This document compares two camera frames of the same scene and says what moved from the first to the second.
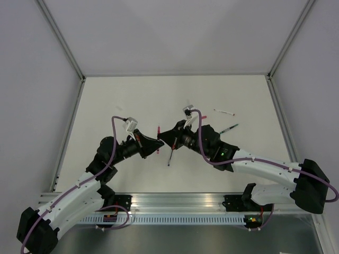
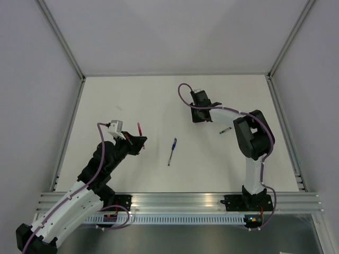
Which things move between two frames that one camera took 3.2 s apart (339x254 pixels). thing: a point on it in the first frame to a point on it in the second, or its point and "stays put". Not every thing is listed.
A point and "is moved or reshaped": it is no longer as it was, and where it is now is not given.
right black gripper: [173, 137] to [195, 118]
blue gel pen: [168, 164] stays put
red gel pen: [158, 136] is moved or reshaped
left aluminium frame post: [54, 24] stays put
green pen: [229, 128] stays put
